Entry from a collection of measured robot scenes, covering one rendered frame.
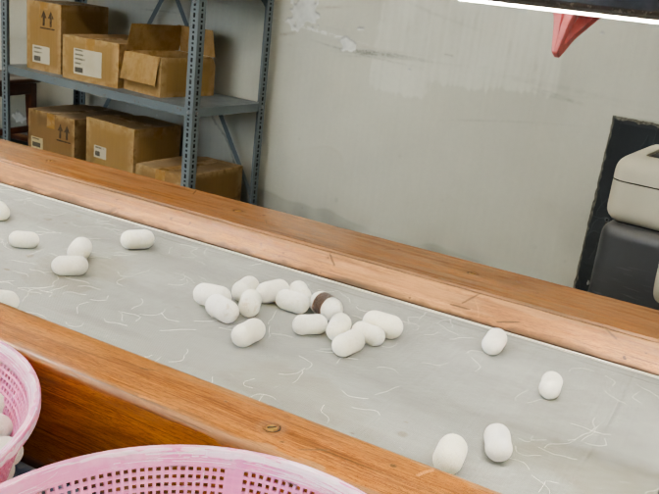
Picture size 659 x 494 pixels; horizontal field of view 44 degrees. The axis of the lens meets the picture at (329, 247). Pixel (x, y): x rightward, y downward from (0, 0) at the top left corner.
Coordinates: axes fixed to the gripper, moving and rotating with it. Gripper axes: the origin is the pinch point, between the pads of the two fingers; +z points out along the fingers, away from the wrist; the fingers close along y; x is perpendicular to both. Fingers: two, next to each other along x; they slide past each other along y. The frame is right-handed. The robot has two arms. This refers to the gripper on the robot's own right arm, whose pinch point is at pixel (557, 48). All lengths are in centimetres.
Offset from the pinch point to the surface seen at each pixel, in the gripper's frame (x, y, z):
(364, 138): 176, -124, -37
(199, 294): -21.0, -16.5, 39.5
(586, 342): -3.9, 14.2, 30.4
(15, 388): -41, -13, 50
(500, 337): -10.7, 8.4, 33.2
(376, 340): -16.8, 0.0, 37.5
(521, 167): 175, -62, -39
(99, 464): -44, -1, 50
